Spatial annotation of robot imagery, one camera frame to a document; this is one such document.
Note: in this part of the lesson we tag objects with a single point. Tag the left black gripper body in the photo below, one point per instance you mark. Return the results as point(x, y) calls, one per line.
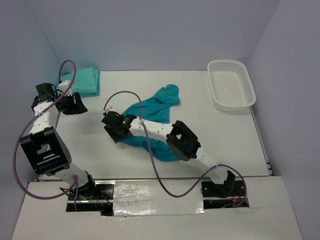
point(67, 102)

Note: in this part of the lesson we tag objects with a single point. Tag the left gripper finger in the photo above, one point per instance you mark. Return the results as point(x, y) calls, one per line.
point(69, 111)
point(78, 105)

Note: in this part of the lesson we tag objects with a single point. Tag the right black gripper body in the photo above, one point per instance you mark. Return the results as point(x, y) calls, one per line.
point(116, 130)

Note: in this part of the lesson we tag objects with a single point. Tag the light green t shirt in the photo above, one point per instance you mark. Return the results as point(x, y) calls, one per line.
point(80, 81)

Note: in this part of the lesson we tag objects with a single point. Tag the dark teal t shirt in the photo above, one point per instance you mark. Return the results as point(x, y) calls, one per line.
point(157, 109)

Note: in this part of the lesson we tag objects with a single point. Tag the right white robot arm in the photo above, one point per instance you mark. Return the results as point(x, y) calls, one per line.
point(167, 142)

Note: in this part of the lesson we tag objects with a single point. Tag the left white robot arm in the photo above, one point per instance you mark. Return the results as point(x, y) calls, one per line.
point(44, 148)

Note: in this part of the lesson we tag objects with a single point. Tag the silver tape patch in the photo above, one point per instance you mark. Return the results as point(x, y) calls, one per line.
point(147, 198)

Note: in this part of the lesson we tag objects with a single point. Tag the white plastic laundry basket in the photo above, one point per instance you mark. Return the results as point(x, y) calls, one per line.
point(231, 85)

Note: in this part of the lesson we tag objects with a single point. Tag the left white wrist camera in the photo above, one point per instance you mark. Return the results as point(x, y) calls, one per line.
point(66, 86)

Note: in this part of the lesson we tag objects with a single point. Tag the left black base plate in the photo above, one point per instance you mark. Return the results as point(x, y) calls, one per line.
point(101, 201)

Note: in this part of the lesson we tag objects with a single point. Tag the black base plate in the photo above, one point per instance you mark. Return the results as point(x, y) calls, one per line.
point(214, 197)
point(101, 201)

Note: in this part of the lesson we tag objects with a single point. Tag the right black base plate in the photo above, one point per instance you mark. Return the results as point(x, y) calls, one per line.
point(214, 197)

